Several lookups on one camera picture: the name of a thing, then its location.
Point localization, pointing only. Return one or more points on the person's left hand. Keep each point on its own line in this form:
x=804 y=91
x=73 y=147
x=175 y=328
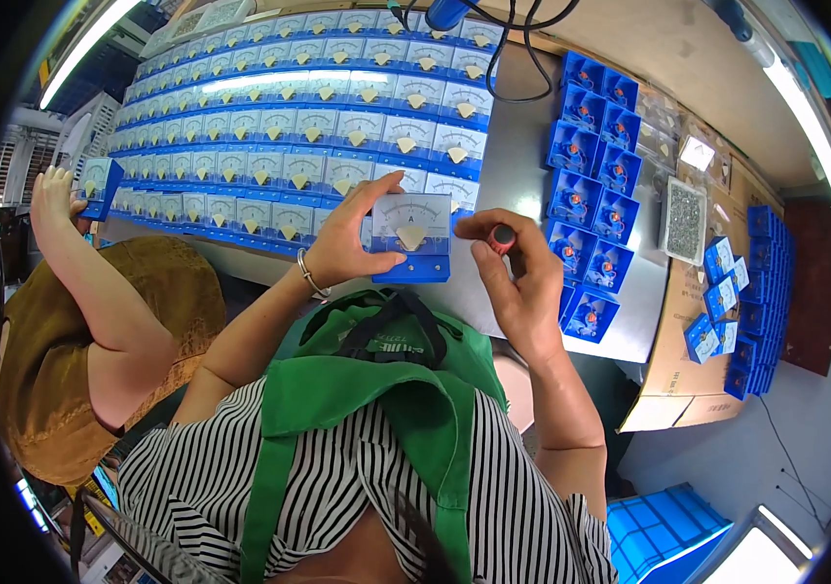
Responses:
x=346 y=244

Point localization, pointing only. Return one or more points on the person's right hand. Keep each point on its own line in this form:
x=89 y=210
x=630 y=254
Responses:
x=532 y=292

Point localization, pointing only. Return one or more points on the blue panel meter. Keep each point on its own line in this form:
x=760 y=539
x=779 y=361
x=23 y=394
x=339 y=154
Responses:
x=411 y=237

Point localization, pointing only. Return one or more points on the rows of open blue housings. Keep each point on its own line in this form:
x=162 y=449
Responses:
x=594 y=197

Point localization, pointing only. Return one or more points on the rows of blue panel meters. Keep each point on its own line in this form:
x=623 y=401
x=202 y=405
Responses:
x=291 y=124

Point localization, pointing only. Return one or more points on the brown cardboard sheet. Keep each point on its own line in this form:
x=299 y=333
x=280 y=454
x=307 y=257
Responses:
x=671 y=350

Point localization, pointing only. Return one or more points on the white tray of screws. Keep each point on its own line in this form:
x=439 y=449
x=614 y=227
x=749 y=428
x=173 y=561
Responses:
x=683 y=221

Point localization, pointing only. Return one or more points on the small blue meter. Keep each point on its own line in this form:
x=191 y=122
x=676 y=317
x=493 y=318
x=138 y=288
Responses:
x=739 y=272
x=720 y=298
x=718 y=257
x=701 y=338
x=727 y=336

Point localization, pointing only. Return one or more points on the person's body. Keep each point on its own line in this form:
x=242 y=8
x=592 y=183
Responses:
x=371 y=452

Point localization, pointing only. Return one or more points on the heap of clear plastic bags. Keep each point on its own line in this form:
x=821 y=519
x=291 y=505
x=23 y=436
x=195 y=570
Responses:
x=667 y=128

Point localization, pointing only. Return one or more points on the stack of blue meter cases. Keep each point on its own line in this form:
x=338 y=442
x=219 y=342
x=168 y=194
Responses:
x=762 y=299

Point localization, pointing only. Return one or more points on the blue electric screwdriver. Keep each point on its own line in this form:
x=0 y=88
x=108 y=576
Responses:
x=446 y=12

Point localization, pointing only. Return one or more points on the blue meter with white dial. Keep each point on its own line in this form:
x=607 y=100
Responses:
x=100 y=186

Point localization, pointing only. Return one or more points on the clear tray of small parts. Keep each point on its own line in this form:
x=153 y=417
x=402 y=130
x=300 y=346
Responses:
x=225 y=12
x=189 y=24

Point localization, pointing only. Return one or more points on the blue plastic crate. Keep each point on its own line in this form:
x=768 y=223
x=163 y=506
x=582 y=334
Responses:
x=660 y=529

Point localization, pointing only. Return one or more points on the dark brown board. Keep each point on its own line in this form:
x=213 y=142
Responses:
x=815 y=285

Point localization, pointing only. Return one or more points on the long fluorescent lamp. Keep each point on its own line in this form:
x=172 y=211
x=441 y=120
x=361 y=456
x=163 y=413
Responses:
x=809 y=131
x=86 y=47

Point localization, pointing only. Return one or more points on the white plastic crates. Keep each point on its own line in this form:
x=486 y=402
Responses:
x=35 y=153

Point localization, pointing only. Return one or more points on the bright white light panel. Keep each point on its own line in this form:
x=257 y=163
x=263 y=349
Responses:
x=755 y=555

